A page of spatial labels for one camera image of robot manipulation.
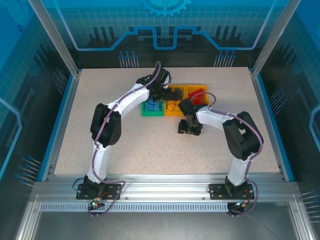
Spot yellow plastic bin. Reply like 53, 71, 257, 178
186, 84, 209, 106
163, 84, 188, 117

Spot long red lego brick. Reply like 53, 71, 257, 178
187, 86, 205, 99

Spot green plastic bin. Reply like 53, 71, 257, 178
141, 99, 166, 118

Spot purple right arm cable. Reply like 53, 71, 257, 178
189, 92, 265, 218

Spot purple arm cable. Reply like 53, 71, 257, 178
189, 92, 265, 218
87, 61, 127, 218

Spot aluminium mounting rail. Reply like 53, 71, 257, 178
32, 173, 301, 201

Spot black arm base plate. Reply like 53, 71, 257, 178
208, 183, 256, 200
76, 183, 123, 200

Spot slotted aluminium cable duct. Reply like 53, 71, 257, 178
39, 202, 230, 213

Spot cable connector with lights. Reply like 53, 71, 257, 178
233, 201, 251, 210
90, 197, 104, 210

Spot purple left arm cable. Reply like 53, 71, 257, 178
87, 61, 127, 218

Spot aluminium frame post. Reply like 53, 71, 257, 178
27, 0, 82, 76
251, 0, 302, 77

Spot thin black cable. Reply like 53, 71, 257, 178
72, 176, 86, 192

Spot aluminium lower frame leg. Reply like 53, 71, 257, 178
14, 194, 42, 240
288, 197, 317, 240

